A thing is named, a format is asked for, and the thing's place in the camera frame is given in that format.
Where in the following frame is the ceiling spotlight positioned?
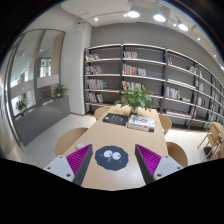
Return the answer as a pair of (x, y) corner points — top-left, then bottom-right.
(178, 23), (189, 32)
(153, 13), (166, 22)
(127, 9), (140, 18)

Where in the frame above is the right ceiling spotlight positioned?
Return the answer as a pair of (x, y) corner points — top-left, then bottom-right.
(178, 23), (189, 32)

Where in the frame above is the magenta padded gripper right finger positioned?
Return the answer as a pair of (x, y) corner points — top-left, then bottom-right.
(135, 144), (182, 184)

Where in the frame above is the middle ceiling spotlight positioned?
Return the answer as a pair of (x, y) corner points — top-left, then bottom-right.
(153, 13), (166, 22)

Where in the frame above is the green plant behind glass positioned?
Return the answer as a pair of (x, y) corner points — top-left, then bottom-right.
(16, 99), (26, 113)

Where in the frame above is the wooden chair at right edge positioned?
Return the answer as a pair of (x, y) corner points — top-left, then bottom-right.
(203, 122), (224, 159)

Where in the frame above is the dark round face mouse pad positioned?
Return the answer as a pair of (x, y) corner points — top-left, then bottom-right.
(95, 145), (129, 171)

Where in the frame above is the far left wooden chair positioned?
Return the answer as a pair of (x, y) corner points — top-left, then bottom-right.
(94, 107), (109, 119)

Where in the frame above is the grey wall bookshelf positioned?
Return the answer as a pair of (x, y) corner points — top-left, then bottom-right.
(83, 43), (224, 130)

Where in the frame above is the black book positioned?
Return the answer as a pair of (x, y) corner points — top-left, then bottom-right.
(103, 113), (128, 126)

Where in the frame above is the far right wooden chair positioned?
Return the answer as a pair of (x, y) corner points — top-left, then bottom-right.
(159, 114), (172, 134)

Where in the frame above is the green plant on ledge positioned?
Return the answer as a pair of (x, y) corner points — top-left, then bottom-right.
(53, 84), (68, 98)

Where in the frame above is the near left wooden chair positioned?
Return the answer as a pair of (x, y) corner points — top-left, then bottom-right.
(55, 127), (87, 156)

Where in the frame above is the left ceiling spotlight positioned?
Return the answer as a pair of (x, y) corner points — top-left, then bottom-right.
(127, 9), (140, 18)

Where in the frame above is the white colourful book stack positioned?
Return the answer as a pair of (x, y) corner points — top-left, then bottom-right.
(127, 114), (155, 132)

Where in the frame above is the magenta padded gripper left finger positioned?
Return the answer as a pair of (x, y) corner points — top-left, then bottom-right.
(44, 144), (93, 186)

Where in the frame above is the glass partition with frame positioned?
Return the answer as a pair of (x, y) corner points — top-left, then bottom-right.
(4, 29), (65, 145)

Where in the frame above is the near right wooden chair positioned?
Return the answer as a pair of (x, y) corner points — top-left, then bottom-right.
(167, 142), (188, 167)

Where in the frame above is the green potted table plant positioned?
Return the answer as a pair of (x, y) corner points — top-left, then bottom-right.
(114, 87), (156, 114)

